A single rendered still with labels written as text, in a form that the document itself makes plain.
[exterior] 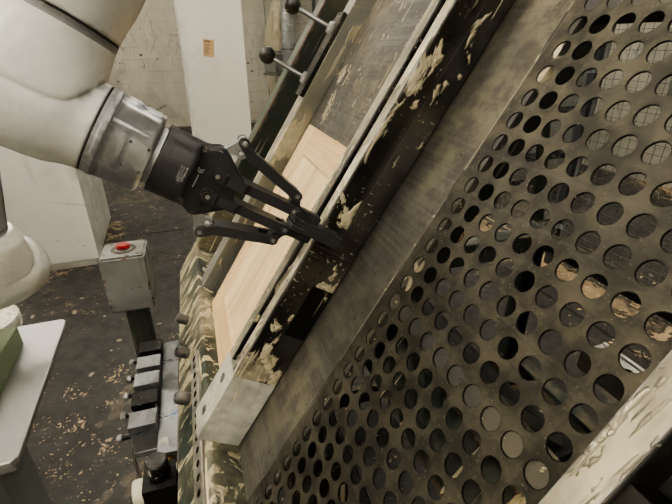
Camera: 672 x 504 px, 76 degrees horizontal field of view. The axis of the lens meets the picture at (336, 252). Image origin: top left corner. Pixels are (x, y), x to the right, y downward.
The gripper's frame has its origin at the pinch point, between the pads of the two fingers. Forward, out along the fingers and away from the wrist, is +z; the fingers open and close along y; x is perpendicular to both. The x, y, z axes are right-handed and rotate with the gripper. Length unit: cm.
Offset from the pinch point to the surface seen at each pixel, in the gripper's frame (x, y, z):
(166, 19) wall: 859, 31, -64
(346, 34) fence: 52, 31, 6
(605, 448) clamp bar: -39.2, 5.5, 1.5
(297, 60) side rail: 76, 23, 4
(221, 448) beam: 0.8, -38.0, 5.5
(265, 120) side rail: 76, 5, 4
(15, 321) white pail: 144, -129, -38
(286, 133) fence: 52, 6, 5
